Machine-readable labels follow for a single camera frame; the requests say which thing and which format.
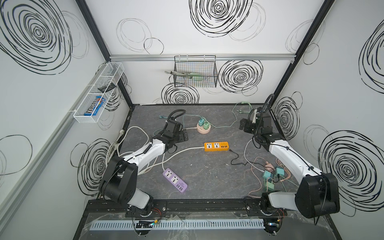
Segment round pink power strip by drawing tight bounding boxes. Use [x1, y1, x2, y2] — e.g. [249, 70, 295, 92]
[197, 124, 211, 135]

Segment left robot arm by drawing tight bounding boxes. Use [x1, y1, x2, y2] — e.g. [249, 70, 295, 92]
[99, 119, 185, 210]

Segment black cable with plug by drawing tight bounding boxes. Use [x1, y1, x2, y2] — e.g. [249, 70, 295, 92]
[228, 148, 265, 166]

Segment orange power strip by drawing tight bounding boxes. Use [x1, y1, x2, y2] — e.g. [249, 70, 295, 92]
[204, 142, 230, 152]

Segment blue candy packet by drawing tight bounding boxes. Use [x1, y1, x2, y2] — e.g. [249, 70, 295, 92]
[84, 96, 105, 116]

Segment white power cords bundle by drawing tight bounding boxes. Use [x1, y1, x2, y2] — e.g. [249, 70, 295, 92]
[103, 126, 206, 178]

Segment black remote control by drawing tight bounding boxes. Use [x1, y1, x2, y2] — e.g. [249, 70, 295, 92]
[98, 83, 116, 93]

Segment metal tongs in basket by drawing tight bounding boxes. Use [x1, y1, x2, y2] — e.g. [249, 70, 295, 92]
[165, 71, 204, 81]

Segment black wire wall basket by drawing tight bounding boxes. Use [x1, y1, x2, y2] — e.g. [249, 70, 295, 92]
[172, 55, 219, 88]

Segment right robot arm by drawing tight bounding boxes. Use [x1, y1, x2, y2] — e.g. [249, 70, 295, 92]
[239, 113, 340, 219]

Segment white wire wall basket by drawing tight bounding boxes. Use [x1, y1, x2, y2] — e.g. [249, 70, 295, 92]
[73, 62, 124, 124]

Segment green plug adapter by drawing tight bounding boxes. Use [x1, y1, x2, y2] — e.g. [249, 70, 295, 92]
[203, 121, 211, 130]

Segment purple power strip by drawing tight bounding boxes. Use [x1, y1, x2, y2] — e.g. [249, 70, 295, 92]
[163, 168, 188, 193]

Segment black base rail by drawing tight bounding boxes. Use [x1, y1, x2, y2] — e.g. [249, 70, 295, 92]
[85, 197, 328, 217]

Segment light green cable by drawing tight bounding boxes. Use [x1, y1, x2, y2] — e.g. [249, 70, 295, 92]
[208, 101, 256, 129]

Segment grey slotted cable duct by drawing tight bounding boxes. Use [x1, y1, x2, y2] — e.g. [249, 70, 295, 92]
[90, 219, 265, 231]

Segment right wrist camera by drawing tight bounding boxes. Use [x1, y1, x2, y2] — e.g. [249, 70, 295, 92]
[252, 109, 258, 124]

